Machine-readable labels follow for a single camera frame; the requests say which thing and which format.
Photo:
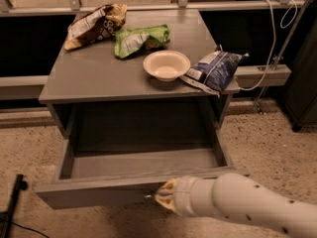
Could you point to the brown white chip bag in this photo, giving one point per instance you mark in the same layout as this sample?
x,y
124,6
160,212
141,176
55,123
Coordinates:
x,y
98,25

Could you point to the dark cabinet at right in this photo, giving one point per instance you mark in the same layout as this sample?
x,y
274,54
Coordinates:
x,y
300,94

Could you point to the black stand leg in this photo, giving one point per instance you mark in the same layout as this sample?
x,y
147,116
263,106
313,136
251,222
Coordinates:
x,y
7,215

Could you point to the grey top drawer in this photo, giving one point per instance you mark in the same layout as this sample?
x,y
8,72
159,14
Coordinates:
x,y
106,164

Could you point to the blue chip bag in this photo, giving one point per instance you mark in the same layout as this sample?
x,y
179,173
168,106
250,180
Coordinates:
x,y
213,73

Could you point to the white paper bowl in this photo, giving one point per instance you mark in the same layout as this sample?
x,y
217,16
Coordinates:
x,y
166,65

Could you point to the metal railing frame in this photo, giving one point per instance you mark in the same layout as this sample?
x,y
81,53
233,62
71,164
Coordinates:
x,y
148,4

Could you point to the grey wooden drawer cabinet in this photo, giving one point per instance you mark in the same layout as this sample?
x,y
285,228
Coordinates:
x,y
93,74

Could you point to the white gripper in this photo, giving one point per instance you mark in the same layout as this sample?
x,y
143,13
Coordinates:
x,y
186,195

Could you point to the green chip bag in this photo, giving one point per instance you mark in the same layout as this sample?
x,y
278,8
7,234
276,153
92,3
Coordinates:
x,y
129,42

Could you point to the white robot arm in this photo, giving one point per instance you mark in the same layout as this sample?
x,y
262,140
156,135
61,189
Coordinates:
x,y
238,199

